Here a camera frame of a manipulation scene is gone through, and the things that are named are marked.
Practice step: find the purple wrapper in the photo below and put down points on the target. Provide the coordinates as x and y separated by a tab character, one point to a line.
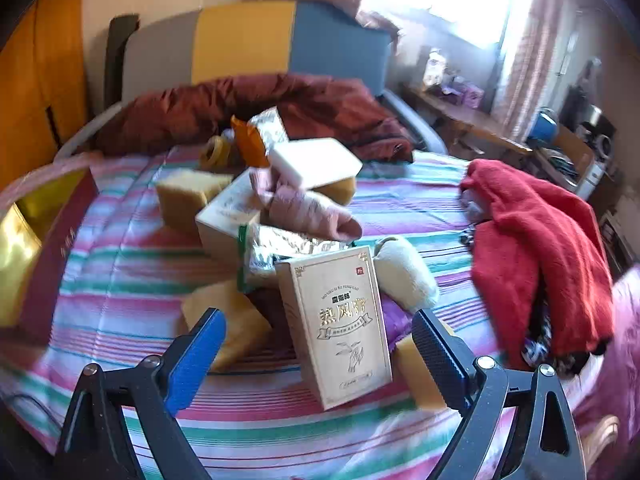
397	327

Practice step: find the tan box with hand print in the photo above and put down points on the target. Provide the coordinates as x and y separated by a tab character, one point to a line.
335	325

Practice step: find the black upright board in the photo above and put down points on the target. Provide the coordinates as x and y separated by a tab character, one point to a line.
120	60

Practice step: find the striped bed sheet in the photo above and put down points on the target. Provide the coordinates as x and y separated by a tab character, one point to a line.
150	270

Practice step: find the wooden furniture piece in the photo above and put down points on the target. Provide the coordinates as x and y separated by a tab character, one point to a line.
600	440

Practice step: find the white bed side rail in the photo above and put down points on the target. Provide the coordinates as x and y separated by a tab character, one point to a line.
85	132

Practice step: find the beige cardboard box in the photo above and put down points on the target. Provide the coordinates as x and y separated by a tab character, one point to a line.
575	155

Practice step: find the green foil cracker packet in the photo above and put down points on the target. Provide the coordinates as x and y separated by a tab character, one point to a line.
280	250

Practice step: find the grey yellow blue headboard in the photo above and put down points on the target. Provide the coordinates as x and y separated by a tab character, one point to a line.
240	45

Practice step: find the silver foil snack bag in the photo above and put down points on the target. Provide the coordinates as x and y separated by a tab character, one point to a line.
270	125

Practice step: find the orange snack packet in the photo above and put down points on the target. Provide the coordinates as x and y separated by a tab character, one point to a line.
250	142

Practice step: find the brown tape roll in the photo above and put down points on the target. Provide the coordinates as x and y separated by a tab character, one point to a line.
215	152

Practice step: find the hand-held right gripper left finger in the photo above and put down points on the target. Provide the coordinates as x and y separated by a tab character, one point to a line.
197	360

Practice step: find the wooden wardrobe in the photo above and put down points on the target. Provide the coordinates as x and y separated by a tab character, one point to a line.
40	85

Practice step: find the pink padded cloth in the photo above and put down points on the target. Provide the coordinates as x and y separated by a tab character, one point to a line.
615	350

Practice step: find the white sponge block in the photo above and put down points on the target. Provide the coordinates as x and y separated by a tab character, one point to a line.
315	162

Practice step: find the purple box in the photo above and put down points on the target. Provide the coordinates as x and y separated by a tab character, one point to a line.
466	96

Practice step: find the cream sock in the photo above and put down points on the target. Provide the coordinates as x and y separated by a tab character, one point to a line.
405	272

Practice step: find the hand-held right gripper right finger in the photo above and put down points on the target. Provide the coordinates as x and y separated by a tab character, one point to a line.
435	350

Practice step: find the black white patterned cloth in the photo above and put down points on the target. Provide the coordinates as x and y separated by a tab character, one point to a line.
537	345

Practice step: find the wooden desk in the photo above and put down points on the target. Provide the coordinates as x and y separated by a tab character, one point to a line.
475	120

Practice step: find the red sweater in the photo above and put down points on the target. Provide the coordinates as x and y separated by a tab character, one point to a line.
540	240

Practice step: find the yellow sponge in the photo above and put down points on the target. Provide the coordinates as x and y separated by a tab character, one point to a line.
340	191
422	382
187	200
235	320

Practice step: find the white cardboard box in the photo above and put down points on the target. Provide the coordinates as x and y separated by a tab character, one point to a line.
220	225

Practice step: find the black speaker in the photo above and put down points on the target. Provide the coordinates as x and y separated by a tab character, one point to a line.
590	120

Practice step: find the maroon duvet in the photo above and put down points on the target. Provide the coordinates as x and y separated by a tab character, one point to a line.
175	115

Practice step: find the pink sock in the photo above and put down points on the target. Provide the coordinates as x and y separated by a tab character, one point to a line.
305	212

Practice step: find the gold metal tray box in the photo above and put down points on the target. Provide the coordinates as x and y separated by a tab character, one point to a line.
55	260

